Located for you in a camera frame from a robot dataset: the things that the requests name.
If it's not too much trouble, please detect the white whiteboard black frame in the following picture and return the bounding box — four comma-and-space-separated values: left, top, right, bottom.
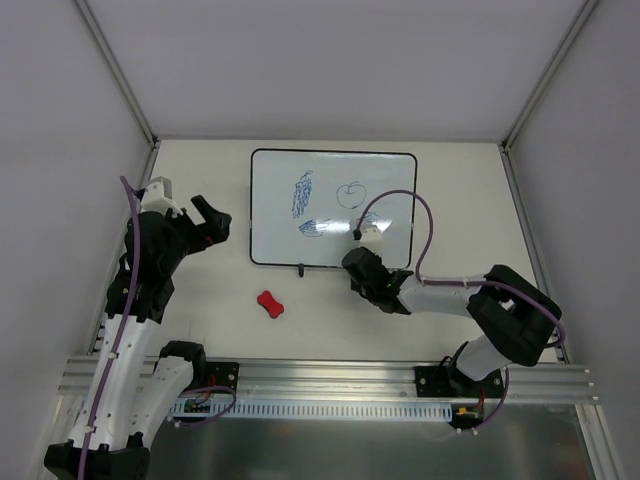
250, 148, 417, 268

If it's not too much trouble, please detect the red whiteboard eraser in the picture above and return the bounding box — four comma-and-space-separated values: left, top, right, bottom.
256, 290, 285, 319

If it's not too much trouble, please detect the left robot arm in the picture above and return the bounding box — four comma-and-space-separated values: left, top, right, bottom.
44, 195, 232, 479

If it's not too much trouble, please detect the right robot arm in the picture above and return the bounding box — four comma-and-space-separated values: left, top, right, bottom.
342, 247, 566, 397

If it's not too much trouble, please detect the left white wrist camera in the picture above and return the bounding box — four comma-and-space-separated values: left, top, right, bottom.
136, 176, 182, 217

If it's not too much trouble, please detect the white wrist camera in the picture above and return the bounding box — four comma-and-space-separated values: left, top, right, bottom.
353, 225, 382, 254
136, 176, 182, 217

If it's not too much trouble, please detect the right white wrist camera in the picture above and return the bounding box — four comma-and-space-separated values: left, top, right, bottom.
353, 225, 382, 254

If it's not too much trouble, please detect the aluminium corner post left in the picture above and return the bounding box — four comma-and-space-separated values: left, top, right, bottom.
71, 0, 157, 148

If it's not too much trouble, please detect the aluminium corner post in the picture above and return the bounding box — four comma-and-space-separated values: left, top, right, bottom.
501, 0, 600, 152
71, 0, 157, 148

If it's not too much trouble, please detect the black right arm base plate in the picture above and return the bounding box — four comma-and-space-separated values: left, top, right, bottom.
413, 365, 505, 399

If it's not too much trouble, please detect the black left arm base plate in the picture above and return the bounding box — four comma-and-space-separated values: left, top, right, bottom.
204, 361, 240, 390

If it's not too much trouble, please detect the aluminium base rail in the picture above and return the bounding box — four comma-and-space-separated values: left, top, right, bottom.
55, 352, 600, 404

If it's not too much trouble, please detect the aluminium side rail right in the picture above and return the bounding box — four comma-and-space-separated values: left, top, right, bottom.
501, 143, 571, 364

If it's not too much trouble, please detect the white slotted cable duct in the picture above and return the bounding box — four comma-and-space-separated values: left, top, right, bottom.
172, 398, 455, 422

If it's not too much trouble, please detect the aluminium corner post right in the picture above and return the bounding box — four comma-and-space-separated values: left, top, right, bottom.
501, 0, 600, 152

